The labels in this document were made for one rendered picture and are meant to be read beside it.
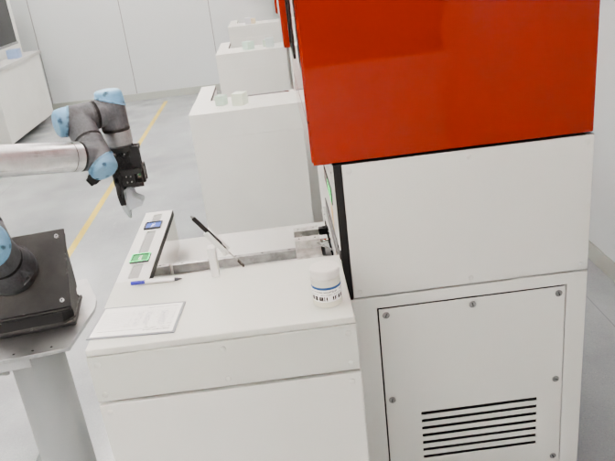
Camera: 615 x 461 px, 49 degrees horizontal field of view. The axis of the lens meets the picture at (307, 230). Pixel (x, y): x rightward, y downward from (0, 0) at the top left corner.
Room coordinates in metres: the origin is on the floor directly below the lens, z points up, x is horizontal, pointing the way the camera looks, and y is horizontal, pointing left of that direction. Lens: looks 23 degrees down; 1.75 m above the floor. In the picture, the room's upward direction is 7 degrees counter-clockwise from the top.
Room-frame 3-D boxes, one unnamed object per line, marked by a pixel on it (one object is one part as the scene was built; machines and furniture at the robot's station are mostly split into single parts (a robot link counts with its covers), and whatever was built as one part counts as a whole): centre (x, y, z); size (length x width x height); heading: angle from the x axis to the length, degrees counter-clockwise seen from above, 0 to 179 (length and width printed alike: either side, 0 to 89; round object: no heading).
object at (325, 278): (1.44, -0.03, 1.01); 0.07 x 0.07 x 0.10
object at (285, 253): (2.02, 0.20, 0.84); 0.50 x 0.02 x 0.03; 91
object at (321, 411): (1.82, 0.24, 0.41); 0.97 x 0.64 x 0.82; 1
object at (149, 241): (1.97, 0.50, 0.89); 0.55 x 0.09 x 0.14; 1
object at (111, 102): (1.84, 0.49, 1.40); 0.09 x 0.08 x 0.11; 125
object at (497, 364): (2.11, -0.42, 0.41); 0.82 x 0.71 x 0.82; 1
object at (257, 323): (1.52, 0.23, 0.89); 0.62 x 0.35 x 0.14; 91
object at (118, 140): (1.84, 0.49, 1.33); 0.08 x 0.08 x 0.05
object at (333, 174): (2.10, -0.08, 1.02); 0.82 x 0.03 x 0.40; 1
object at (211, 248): (1.66, 0.24, 1.03); 0.06 x 0.04 x 0.13; 91
